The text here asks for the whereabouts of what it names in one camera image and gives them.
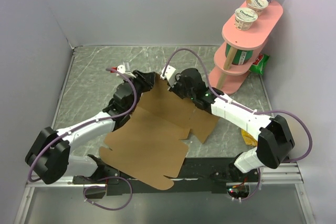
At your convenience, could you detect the chobani yogurt cup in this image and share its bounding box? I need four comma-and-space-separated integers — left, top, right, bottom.
246, 0, 268, 16
234, 7, 258, 31

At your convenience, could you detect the brown cardboard box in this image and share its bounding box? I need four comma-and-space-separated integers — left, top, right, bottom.
99, 75, 219, 190

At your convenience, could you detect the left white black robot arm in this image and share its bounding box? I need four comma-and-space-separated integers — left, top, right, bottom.
25, 70, 156, 185

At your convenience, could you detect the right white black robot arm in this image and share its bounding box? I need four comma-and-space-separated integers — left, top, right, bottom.
161, 66, 295, 182

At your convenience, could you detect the middle Chobani yogurt cup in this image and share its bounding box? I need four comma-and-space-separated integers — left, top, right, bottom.
246, 0, 268, 16

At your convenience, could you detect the green can on shelf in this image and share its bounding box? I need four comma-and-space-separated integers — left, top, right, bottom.
232, 49, 253, 65

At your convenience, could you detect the front Chobani yogurt cup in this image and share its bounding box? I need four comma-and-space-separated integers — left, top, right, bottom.
234, 7, 258, 31

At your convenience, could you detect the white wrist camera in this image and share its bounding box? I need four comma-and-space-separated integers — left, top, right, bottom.
160, 65, 177, 87
106, 62, 135, 78

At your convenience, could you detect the green chip bag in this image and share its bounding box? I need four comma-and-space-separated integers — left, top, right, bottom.
249, 53, 270, 76

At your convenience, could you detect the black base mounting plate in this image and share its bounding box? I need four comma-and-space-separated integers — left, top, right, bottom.
72, 157, 261, 196

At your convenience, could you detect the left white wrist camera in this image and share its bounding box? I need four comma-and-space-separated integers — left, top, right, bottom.
106, 62, 135, 78

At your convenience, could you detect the pink tiered wooden shelf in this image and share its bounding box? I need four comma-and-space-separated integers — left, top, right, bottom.
209, 1, 283, 94

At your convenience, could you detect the yellow chip bag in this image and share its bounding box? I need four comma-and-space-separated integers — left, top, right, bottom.
241, 129, 258, 147

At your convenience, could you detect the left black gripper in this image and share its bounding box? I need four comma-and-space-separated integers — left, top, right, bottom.
123, 70, 156, 113

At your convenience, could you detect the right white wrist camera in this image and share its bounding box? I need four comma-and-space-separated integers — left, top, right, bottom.
160, 65, 177, 87

